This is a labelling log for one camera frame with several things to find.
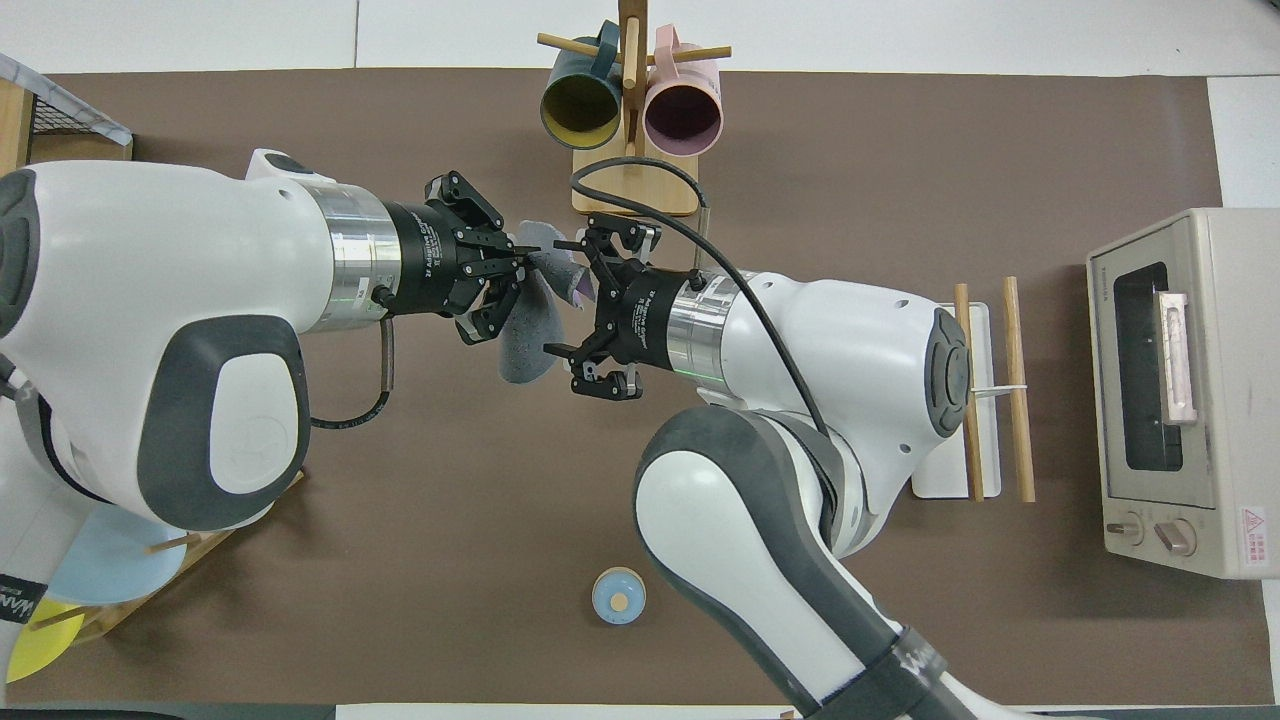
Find pink mug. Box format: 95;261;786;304
644;25;723;158

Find white towel rack wooden bars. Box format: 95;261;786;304
910;277;1037;503

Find yellow plate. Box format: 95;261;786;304
8;598;87;683

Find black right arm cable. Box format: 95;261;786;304
570;157;833;441

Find black wire basket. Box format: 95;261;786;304
28;92;101;136

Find blue round bell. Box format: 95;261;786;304
592;567;647;626

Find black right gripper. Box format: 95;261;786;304
545;215;701;401

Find purple and grey towel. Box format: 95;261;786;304
497;218;599;387

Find wooden plate rack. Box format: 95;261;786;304
30;470;306;646

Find light blue plate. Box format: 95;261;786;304
45;510;189;607

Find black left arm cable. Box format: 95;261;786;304
310;290;397;431

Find brown table mat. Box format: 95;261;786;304
0;68;1276;706

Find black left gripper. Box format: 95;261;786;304
385;172;541;347

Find marble patterned sheet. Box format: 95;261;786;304
0;52;133;146

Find beige toaster oven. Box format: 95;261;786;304
1087;208;1280;581

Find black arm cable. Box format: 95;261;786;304
570;157;833;441
310;290;397;431

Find wooden shelf box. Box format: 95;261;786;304
0;78;134;169

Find dark teal mug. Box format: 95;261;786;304
540;20;623;151

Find wooden mug tree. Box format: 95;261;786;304
537;0;732;216

